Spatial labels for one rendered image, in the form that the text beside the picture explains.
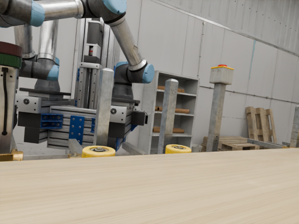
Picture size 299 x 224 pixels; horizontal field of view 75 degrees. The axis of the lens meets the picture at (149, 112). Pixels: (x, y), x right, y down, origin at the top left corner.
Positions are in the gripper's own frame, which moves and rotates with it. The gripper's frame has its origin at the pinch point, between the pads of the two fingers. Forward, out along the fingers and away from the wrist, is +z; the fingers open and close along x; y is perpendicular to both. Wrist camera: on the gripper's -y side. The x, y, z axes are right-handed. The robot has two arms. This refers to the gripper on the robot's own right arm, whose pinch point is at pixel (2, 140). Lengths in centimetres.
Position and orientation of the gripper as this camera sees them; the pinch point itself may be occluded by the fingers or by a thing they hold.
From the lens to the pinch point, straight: 96.0
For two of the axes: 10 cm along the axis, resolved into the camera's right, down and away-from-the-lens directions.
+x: -8.6, -0.7, -5.0
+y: -4.9, -1.0, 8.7
